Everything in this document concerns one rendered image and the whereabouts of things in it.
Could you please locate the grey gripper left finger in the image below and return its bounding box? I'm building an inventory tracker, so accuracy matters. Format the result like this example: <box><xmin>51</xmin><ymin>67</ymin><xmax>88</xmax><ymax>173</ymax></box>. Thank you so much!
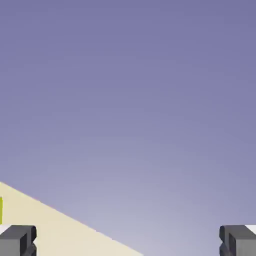
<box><xmin>0</xmin><ymin>224</ymin><xmax>38</xmax><ymax>256</ymax></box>

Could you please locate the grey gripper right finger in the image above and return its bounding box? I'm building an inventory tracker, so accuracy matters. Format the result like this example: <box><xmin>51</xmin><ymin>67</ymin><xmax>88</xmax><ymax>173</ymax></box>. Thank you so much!
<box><xmin>219</xmin><ymin>224</ymin><xmax>256</xmax><ymax>256</ymax></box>

